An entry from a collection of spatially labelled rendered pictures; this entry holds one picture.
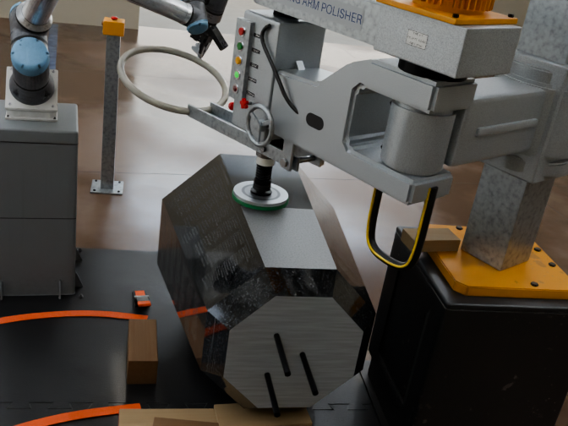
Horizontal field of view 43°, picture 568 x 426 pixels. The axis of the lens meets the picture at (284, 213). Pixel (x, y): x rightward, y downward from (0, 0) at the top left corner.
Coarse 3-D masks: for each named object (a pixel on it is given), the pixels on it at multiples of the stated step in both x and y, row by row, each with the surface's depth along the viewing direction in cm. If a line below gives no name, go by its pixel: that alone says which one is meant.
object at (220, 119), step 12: (192, 108) 292; (216, 108) 298; (204, 120) 287; (216, 120) 281; (228, 120) 293; (228, 132) 276; (240, 132) 270; (252, 144) 266; (276, 156) 256; (300, 156) 263; (312, 156) 256
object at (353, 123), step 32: (352, 64) 217; (384, 64) 208; (288, 96) 240; (320, 96) 228; (352, 96) 219; (384, 96) 227; (416, 96) 199; (448, 96) 199; (288, 128) 243; (320, 128) 231; (352, 128) 224; (384, 128) 234; (288, 160) 248; (352, 160) 222; (384, 192) 216; (416, 192) 208; (448, 192) 219
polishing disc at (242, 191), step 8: (240, 184) 281; (248, 184) 282; (272, 184) 285; (240, 192) 274; (248, 192) 275; (272, 192) 279; (280, 192) 280; (248, 200) 268; (256, 200) 269; (264, 200) 270; (272, 200) 271; (280, 200) 272
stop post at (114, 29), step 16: (112, 32) 419; (112, 48) 425; (112, 64) 429; (112, 80) 433; (112, 96) 437; (112, 112) 442; (112, 128) 446; (112, 144) 450; (112, 160) 455; (112, 176) 460; (96, 192) 456; (112, 192) 460
